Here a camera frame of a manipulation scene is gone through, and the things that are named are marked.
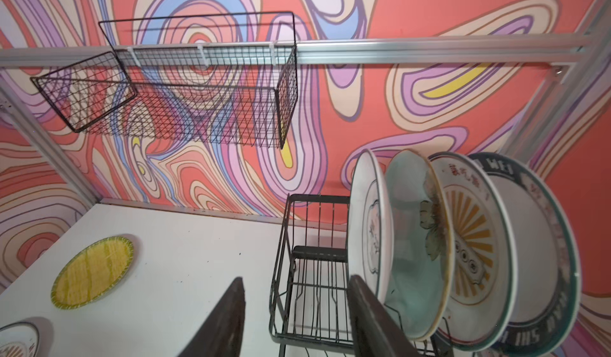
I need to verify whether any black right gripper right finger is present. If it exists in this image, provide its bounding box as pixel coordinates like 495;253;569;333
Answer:
348;275;420;357

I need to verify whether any small orange sunburst plate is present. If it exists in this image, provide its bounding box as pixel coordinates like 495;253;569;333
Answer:
0;322;40;357

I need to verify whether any green rim lettered plate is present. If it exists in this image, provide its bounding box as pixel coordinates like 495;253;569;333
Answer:
470;152;582;356

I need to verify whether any black wire basket back wall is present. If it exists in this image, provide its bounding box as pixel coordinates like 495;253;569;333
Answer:
32;11;299;148

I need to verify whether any yellow green woven tray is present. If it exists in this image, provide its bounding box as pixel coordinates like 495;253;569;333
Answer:
50;236;135;310

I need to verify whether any light blue flower plate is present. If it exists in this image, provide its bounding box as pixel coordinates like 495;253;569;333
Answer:
385;150;455;341

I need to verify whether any black two-tier dish rack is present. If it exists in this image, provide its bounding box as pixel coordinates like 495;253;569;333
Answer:
268;193;454;357

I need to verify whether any white plate green quatrefoil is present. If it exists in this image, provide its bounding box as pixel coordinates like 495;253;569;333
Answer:
347;150;394;303

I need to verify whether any large orange sunburst plate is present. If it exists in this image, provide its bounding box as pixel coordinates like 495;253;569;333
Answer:
430;152;517;352

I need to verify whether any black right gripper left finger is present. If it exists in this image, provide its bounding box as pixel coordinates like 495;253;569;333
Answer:
179;277;246;357

